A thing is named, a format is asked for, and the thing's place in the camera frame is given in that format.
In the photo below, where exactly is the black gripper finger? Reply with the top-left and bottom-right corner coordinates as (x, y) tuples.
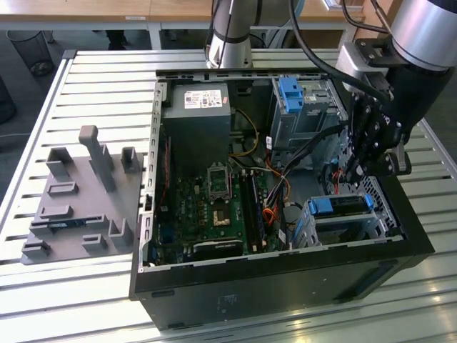
(343, 97), (386, 184)
(359, 140), (412, 179)

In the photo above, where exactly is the black disk wire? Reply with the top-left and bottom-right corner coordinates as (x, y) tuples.
(281, 123), (353, 173)

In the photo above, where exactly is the hard disk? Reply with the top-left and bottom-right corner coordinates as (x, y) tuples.
(308, 194), (375, 217)

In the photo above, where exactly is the metal disk bay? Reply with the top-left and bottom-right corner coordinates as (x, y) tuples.
(291, 192), (406, 249)

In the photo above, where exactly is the black RAM slot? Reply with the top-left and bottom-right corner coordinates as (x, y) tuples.
(241, 169), (251, 255)

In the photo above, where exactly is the metal optical drive bay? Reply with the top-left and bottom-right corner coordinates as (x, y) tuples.
(267, 76), (349, 169)

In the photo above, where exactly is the blue plastic drive latch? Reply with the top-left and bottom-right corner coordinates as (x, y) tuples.
(279, 76), (304, 114)

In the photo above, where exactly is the dark RAM stick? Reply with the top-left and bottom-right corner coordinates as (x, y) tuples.
(249, 170), (268, 252)

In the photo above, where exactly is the CPU socket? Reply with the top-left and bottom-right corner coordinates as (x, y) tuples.
(206, 162), (233, 204)

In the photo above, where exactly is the grey power supply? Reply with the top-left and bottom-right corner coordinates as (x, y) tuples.
(162, 82), (231, 169)

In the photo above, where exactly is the black PC case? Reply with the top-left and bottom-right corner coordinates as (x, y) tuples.
(128, 67), (436, 332)

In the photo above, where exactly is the black graphics card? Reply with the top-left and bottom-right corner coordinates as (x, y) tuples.
(192, 239), (246, 260)

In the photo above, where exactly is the green motherboard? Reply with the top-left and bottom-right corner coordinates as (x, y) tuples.
(156, 163), (287, 266)

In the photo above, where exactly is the grey parts rack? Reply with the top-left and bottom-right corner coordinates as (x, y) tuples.
(21, 124), (146, 266)

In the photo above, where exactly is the green RAM stick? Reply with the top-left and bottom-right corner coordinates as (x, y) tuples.
(48, 222), (86, 231)

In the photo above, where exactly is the black mesh waste basket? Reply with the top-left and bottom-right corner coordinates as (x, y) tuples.
(6, 29), (54, 76)

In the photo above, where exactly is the thin red wire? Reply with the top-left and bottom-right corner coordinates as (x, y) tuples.
(330, 169), (349, 187)

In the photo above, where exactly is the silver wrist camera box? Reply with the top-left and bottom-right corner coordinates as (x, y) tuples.
(336, 41), (391, 85)

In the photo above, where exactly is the light blue plastic bracket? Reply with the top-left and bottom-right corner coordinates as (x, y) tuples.
(291, 213), (317, 249)

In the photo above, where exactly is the yellow black wire bundle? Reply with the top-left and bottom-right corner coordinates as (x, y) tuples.
(228, 108), (261, 159)

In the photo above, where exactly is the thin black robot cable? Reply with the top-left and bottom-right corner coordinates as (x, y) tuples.
(338, 0), (392, 35)

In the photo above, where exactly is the orange red wire bundle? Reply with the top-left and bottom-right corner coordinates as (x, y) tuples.
(262, 171), (292, 227)

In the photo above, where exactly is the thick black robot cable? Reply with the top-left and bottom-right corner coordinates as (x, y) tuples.
(287, 0), (393, 104)

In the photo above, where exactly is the wooden desk white frame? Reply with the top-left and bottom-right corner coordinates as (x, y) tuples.
(149, 0), (366, 49)
(0, 0), (161, 49)

